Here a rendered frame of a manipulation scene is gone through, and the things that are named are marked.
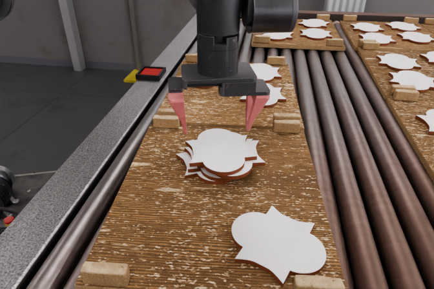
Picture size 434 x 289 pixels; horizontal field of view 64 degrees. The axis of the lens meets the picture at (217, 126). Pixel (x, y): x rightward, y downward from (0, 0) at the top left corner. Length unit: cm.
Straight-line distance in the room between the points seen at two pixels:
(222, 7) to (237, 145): 28
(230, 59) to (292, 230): 27
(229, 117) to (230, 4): 42
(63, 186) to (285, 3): 50
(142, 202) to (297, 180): 27
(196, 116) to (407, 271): 52
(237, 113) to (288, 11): 42
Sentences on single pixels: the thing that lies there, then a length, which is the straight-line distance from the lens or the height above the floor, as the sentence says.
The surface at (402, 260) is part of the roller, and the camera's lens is 59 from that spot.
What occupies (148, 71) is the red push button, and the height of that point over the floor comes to 93.
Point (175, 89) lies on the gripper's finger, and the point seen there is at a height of 114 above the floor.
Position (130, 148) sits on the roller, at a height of 92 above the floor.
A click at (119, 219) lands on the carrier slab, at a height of 94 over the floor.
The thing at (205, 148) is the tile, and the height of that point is 98.
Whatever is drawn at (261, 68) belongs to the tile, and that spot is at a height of 95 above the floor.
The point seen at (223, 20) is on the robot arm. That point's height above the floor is 123.
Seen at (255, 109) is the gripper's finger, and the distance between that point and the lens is 50.
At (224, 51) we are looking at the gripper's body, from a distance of 46.
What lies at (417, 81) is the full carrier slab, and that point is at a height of 95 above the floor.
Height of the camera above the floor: 134
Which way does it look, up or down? 31 degrees down
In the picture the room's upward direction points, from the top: straight up
